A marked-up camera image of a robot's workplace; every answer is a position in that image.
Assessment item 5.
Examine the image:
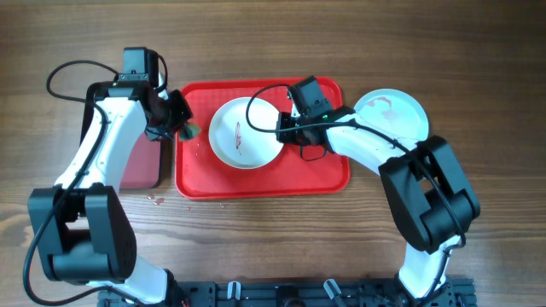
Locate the green yellow sponge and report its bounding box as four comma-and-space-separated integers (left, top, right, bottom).
178, 123, 201, 142

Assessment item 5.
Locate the white plate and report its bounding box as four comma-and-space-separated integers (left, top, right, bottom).
208, 97, 283, 170

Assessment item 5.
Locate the light blue plate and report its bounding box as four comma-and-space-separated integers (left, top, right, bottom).
354, 89, 430, 141

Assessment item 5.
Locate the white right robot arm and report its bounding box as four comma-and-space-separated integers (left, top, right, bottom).
276, 108, 480, 306

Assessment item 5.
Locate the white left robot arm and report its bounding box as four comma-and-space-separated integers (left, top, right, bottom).
22, 81, 193, 306

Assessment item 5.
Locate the black tray with water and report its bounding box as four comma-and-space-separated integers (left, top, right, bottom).
80, 83, 162, 189

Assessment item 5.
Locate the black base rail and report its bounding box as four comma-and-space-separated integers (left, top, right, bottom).
97, 277, 478, 307

